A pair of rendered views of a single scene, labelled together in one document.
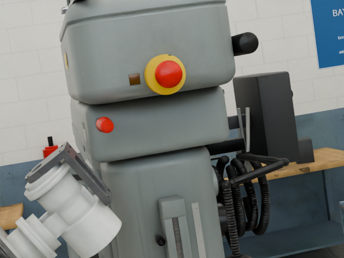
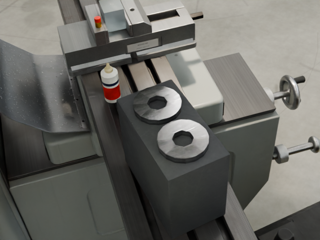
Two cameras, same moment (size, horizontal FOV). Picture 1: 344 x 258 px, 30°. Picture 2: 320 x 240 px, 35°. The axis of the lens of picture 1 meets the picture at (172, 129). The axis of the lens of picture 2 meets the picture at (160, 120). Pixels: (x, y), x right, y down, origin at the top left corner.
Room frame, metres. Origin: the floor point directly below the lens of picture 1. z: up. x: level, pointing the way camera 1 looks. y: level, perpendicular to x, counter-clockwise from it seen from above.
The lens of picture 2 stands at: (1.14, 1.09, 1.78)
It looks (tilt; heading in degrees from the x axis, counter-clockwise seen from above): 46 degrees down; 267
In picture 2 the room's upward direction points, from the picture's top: 4 degrees counter-clockwise
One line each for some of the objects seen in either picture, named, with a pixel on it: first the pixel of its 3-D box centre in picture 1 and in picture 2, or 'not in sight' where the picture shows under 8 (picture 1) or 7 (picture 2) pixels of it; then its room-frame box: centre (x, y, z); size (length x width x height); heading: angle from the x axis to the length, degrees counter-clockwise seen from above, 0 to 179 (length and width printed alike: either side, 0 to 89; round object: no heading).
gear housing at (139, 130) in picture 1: (145, 119); not in sight; (1.21, 0.05, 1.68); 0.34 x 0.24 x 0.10; 11
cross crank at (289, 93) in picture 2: not in sight; (279, 95); (0.68, -0.05, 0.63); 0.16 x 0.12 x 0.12; 11
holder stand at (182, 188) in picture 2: not in sight; (171, 155); (1.09, 0.47, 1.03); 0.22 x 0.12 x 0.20; 110
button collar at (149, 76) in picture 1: (165, 74); not in sight; (0.95, 0.00, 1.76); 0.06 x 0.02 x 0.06; 101
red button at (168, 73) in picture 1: (168, 74); not in sight; (0.92, -0.01, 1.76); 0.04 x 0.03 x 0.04; 101
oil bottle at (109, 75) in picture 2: not in sight; (110, 81); (1.20, 0.19, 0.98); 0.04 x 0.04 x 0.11
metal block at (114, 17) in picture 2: not in sight; (112, 14); (1.18, 0.00, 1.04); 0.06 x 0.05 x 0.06; 101
